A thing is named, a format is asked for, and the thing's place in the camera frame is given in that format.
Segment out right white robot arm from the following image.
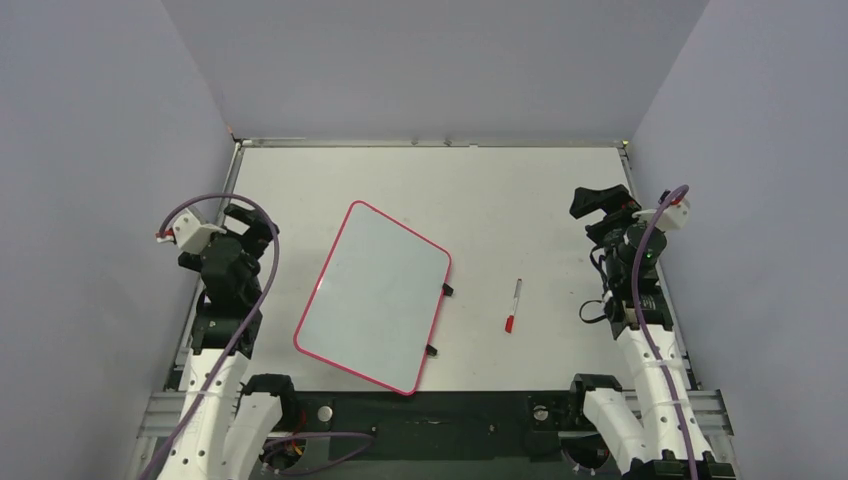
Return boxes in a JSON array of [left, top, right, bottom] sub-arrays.
[[563, 185, 735, 479]]

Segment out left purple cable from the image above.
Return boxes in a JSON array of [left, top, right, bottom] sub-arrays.
[[135, 192, 282, 480]]

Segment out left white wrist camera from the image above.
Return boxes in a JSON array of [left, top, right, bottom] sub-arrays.
[[155, 206, 227, 255]]

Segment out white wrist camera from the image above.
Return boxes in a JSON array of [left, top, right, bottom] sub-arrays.
[[155, 206, 227, 255], [632, 193, 691, 232]]

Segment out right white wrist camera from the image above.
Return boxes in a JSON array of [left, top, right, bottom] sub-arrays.
[[632, 193, 691, 232]]

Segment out red capped whiteboard marker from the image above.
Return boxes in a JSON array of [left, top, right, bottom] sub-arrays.
[[504, 278, 523, 334]]

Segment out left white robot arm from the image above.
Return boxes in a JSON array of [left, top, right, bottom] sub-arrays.
[[142, 200, 299, 479]]

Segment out pink framed whiteboard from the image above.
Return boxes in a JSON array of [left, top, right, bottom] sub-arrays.
[[293, 200, 452, 396]]

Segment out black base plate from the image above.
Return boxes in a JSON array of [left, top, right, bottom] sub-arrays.
[[275, 390, 611, 468]]

